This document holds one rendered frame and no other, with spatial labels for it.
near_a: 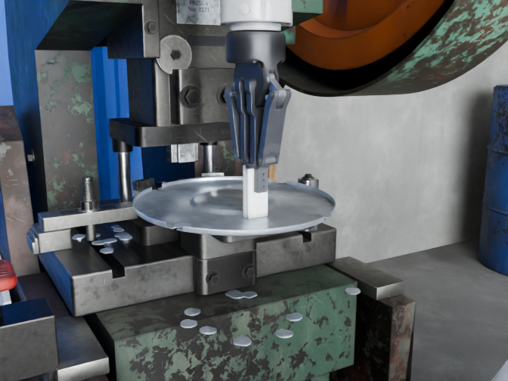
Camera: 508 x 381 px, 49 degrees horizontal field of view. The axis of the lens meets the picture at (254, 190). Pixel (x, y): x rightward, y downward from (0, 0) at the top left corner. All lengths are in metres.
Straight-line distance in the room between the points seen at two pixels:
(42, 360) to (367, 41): 0.74
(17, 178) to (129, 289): 0.41
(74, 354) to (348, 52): 0.71
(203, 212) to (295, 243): 0.22
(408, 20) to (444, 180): 2.23
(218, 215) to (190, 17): 0.30
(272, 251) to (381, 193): 1.97
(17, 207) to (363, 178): 1.92
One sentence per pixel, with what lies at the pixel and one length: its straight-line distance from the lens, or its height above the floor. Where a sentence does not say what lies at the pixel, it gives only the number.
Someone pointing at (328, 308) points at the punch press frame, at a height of 0.61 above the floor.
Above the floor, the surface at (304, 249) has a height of 0.68.
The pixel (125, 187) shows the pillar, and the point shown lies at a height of 0.77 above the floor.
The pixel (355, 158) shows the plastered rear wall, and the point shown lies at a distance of 2.70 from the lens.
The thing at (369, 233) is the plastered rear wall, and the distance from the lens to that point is 2.86.
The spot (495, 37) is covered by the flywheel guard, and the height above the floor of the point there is 1.02.
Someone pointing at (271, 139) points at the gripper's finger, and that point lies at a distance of 0.68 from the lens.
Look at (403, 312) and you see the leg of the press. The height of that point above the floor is 0.61.
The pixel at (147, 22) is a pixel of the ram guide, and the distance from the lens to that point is 0.80.
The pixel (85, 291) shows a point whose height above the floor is 0.68.
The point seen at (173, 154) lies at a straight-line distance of 0.94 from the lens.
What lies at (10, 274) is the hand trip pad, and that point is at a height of 0.76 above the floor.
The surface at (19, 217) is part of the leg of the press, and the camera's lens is 1.14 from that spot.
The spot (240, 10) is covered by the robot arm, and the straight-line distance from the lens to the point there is 0.67.
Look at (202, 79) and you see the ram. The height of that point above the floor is 0.96.
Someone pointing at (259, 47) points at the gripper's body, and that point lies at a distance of 0.68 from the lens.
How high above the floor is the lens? 0.98
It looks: 13 degrees down
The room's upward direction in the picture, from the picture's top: straight up
